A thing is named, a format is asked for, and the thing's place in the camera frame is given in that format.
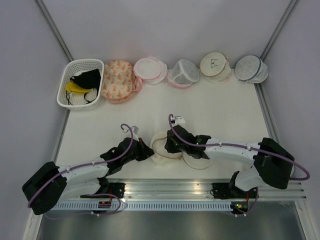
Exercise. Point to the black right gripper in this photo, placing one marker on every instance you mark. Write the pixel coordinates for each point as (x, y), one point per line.
(169, 147)

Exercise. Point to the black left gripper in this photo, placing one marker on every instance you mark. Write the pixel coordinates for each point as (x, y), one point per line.
(146, 151)

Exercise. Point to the cream mesh laundry bag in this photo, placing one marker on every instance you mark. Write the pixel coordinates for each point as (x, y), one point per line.
(169, 160)

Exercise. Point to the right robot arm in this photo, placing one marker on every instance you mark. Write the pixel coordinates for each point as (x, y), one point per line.
(270, 164)

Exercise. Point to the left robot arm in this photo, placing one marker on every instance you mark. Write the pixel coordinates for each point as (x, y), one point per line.
(52, 184)

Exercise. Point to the white mesh pink-trimmed bag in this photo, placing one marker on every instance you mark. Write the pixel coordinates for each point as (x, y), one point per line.
(184, 74)

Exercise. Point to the peach floral laundry bag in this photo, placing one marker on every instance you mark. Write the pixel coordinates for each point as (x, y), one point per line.
(120, 82)

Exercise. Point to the white pink-trimmed laundry bag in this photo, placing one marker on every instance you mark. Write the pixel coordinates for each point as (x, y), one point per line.
(150, 70)

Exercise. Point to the beige bag with bra logo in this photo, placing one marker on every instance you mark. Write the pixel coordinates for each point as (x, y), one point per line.
(215, 68)

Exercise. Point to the black bra in basket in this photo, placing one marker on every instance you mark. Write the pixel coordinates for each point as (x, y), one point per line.
(87, 80)

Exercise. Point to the white plastic laundry basket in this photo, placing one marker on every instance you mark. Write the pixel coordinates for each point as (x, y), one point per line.
(76, 67)

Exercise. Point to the yellow bra in basket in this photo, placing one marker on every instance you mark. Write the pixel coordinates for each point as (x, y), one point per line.
(72, 87)

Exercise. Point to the white blue-trimmed mesh bag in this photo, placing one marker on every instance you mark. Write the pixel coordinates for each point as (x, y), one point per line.
(251, 69)

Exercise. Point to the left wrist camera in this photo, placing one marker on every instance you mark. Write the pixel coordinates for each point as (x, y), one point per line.
(134, 130)

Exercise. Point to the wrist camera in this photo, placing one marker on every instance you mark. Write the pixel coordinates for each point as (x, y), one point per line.
(134, 130)
(178, 121)

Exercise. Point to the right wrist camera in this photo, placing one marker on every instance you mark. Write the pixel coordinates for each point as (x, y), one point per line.
(178, 121)

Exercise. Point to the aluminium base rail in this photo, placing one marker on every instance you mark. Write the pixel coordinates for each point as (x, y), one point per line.
(198, 190)

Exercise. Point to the white slotted cable duct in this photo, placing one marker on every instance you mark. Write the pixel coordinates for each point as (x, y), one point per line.
(225, 206)

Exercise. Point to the left corner aluminium post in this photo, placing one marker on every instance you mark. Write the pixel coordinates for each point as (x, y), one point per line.
(53, 28)

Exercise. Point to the corner aluminium post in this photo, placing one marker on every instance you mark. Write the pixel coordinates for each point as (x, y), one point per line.
(279, 27)
(53, 28)

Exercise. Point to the right corner aluminium post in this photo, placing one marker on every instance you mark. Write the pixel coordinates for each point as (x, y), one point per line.
(279, 27)

